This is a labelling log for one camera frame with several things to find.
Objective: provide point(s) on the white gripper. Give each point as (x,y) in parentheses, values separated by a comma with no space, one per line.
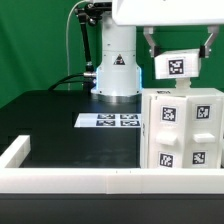
(170,13)

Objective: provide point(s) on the small white tagged block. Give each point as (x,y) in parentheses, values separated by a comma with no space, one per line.
(178,64)

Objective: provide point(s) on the white cabinet top knob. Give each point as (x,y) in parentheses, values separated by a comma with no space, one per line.
(183,84)

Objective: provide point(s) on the white cabinet body box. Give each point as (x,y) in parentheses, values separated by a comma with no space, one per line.
(148,95)

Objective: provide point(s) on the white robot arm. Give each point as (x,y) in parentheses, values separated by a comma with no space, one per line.
(118,76)

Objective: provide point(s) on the white border fence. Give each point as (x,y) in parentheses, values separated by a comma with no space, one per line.
(18,180)

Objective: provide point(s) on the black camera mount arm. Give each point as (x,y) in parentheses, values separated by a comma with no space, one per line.
(90,14)

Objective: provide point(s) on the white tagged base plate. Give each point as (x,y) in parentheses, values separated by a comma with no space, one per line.
(108,120)

